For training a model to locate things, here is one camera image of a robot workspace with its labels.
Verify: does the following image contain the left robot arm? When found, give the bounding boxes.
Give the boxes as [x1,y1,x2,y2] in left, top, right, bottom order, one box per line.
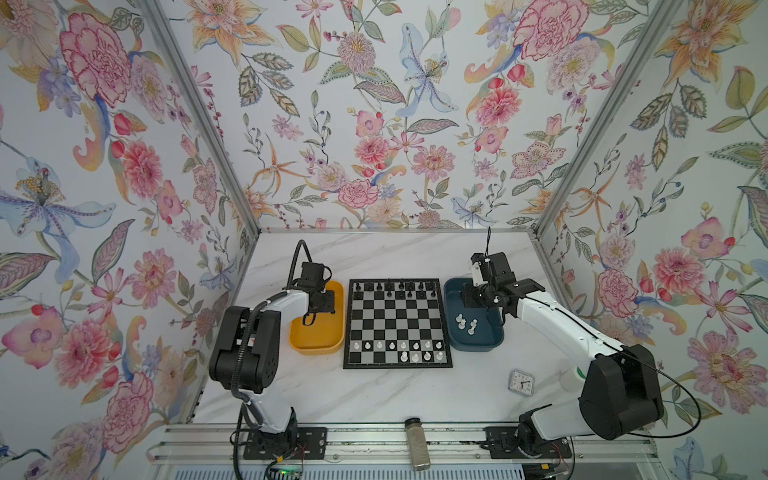
[209,262,335,454]

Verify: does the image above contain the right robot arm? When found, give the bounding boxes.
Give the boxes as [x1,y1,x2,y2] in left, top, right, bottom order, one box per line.
[462,253,663,449]

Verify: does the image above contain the white pieces in teal tray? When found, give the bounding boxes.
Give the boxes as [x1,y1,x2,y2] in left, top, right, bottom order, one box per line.
[455,314,478,336]

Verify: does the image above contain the black chess pieces row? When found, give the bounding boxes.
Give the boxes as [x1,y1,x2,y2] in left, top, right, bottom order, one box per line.
[350,280,438,300]

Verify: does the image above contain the black white chess board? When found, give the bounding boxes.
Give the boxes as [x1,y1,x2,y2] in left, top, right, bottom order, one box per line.
[343,278,453,370]

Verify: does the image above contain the white chess pieces row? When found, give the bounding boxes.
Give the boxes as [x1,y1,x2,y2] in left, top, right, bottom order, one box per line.
[346,340,451,367]

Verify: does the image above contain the teal plastic tray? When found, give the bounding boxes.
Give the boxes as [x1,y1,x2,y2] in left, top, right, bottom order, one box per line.
[444,278,505,352]

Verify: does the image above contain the yellow plastic tray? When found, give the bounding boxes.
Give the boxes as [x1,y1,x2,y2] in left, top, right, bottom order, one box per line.
[289,280,346,355]

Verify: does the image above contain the small white alarm clock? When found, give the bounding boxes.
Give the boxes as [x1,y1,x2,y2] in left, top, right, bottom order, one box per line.
[508,370,535,397]

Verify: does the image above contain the white bottle green cap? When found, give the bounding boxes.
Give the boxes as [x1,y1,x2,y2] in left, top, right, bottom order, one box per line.
[559,366,586,393]

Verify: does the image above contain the glass spice jar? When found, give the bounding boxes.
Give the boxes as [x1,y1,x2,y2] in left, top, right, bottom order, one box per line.
[404,417,431,471]

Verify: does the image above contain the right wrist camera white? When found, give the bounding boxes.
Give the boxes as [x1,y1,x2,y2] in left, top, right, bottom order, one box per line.
[470,253,487,287]

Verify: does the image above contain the left black corrugated cable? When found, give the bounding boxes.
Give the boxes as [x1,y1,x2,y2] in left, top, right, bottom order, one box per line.
[229,239,314,480]

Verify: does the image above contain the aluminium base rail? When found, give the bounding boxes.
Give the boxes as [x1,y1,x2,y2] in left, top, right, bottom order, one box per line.
[147,422,659,466]

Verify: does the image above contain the right thin black cable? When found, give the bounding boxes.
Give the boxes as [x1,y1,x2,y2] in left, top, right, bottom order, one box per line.
[484,226,702,439]

